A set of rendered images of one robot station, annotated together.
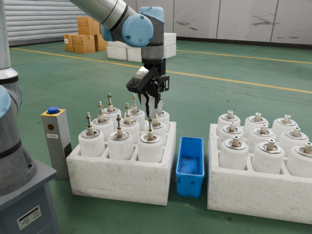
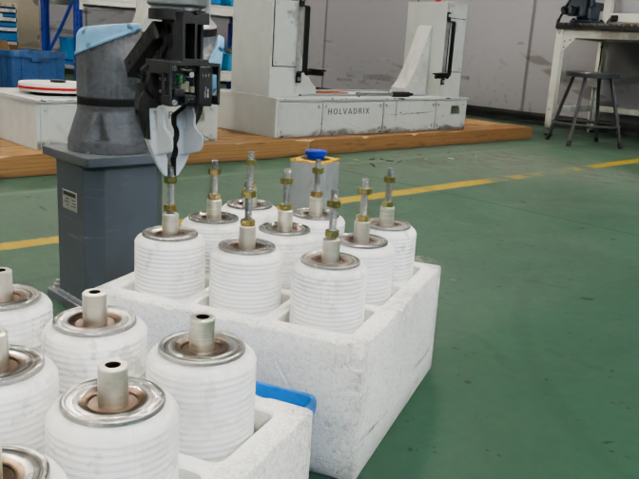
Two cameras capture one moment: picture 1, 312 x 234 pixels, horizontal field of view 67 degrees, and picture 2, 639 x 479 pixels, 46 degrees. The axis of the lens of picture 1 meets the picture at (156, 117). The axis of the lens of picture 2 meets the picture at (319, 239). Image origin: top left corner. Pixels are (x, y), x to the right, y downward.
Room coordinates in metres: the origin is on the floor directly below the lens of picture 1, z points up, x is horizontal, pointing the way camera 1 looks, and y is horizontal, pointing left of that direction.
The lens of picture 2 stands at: (1.19, -0.91, 0.51)
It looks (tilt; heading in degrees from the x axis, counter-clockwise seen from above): 14 degrees down; 102
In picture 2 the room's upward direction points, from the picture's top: 3 degrees clockwise
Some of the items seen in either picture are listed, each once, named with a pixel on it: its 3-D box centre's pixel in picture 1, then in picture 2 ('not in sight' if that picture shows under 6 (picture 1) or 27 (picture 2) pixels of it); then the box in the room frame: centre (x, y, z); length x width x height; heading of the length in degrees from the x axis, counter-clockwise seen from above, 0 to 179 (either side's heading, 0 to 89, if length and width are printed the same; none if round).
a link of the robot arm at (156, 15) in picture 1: (151, 26); not in sight; (0.78, 0.02, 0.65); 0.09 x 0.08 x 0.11; 112
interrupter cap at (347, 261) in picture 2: (159, 113); (330, 260); (1.01, -0.01, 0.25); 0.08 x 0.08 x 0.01
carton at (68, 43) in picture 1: (74, 42); not in sight; (4.67, 1.55, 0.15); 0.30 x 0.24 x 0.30; 145
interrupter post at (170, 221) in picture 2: (150, 135); (170, 224); (0.77, 0.02, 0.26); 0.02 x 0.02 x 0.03
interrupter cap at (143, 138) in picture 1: (150, 138); (170, 234); (0.77, 0.02, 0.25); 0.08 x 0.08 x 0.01
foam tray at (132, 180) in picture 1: (129, 154); (280, 333); (0.91, 0.12, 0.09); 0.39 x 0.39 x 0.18; 81
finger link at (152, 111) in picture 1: (157, 106); (164, 143); (0.78, 0.00, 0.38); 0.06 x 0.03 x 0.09; 141
